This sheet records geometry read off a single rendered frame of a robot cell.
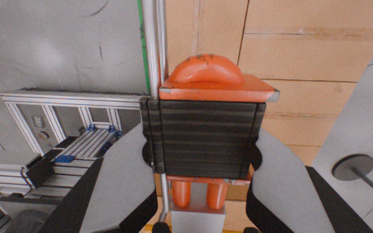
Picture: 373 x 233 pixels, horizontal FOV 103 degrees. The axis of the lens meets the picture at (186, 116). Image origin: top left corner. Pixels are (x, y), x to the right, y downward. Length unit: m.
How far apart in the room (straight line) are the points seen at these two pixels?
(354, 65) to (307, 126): 0.35
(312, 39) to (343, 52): 0.16
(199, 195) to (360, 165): 2.40
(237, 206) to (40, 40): 1.82
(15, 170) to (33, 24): 1.26
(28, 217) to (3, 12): 1.60
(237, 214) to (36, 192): 0.75
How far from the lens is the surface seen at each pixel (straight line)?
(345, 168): 2.48
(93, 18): 1.54
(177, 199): 0.19
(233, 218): 0.51
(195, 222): 0.21
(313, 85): 0.99
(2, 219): 1.15
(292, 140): 1.12
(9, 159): 0.90
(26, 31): 1.91
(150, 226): 0.56
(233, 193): 0.46
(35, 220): 0.79
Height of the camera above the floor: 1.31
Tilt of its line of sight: 62 degrees down
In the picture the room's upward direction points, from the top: 173 degrees counter-clockwise
